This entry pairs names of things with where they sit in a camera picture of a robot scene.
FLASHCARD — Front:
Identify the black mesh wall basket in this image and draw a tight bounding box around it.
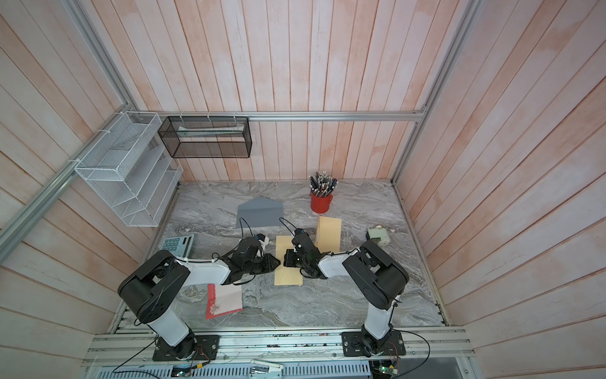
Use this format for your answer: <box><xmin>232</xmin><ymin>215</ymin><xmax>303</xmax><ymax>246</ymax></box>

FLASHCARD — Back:
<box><xmin>159</xmin><ymin>115</ymin><xmax>253</xmax><ymax>159</ymax></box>

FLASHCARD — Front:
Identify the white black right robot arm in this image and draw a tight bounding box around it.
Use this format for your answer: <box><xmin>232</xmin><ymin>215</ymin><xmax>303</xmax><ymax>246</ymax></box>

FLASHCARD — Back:
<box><xmin>284</xmin><ymin>228</ymin><xmax>410</xmax><ymax>343</ymax></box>

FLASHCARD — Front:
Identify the aluminium frame rail front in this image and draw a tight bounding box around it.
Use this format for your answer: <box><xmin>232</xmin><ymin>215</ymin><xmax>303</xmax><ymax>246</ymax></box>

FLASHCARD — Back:
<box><xmin>82</xmin><ymin>327</ymin><xmax>475</xmax><ymax>367</ymax></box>

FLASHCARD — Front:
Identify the yellow envelope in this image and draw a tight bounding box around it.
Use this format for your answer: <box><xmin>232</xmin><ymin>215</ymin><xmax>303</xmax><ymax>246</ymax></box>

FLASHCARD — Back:
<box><xmin>274</xmin><ymin>236</ymin><xmax>303</xmax><ymax>286</ymax></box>
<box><xmin>315</xmin><ymin>216</ymin><xmax>342</xmax><ymax>253</ymax></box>

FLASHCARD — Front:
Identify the teal desk calculator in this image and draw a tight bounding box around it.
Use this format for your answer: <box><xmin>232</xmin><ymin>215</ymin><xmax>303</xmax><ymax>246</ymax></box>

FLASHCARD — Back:
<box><xmin>161</xmin><ymin>235</ymin><xmax>194</xmax><ymax>258</ymax></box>

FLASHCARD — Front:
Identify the red pencil cup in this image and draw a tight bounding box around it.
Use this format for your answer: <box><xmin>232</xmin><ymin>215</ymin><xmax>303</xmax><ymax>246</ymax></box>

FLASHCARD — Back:
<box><xmin>310</xmin><ymin>194</ymin><xmax>333</xmax><ymax>214</ymax></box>

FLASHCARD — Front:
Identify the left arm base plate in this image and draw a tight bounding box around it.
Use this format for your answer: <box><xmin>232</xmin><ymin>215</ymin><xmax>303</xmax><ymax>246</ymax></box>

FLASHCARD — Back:
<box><xmin>152</xmin><ymin>333</ymin><xmax>220</xmax><ymax>362</ymax></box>

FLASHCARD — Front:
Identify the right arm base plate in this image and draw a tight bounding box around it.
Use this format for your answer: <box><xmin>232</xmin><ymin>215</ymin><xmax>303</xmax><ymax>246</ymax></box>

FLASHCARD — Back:
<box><xmin>341</xmin><ymin>330</ymin><xmax>406</xmax><ymax>358</ymax></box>

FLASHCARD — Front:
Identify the grey paper envelope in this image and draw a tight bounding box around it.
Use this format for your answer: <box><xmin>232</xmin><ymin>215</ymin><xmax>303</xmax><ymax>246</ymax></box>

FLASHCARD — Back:
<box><xmin>236</xmin><ymin>197</ymin><xmax>284</xmax><ymax>228</ymax></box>

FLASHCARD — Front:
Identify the bunch of pencils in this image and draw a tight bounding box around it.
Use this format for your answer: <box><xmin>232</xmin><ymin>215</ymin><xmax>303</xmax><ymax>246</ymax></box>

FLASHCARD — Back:
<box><xmin>309</xmin><ymin>171</ymin><xmax>339</xmax><ymax>198</ymax></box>

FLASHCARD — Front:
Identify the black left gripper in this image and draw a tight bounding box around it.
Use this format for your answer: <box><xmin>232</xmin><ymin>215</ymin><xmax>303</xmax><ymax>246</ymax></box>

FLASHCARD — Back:
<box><xmin>244</xmin><ymin>253</ymin><xmax>282</xmax><ymax>275</ymax></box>

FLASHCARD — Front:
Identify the white wire mesh shelf rack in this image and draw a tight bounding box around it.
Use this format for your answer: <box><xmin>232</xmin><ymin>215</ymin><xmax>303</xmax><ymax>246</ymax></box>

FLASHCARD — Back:
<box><xmin>75</xmin><ymin>112</ymin><xmax>183</xmax><ymax>227</ymax></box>

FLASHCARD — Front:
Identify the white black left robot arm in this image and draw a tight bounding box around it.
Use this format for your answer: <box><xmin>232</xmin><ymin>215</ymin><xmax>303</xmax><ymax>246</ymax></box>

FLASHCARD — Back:
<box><xmin>118</xmin><ymin>234</ymin><xmax>281</xmax><ymax>347</ymax></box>

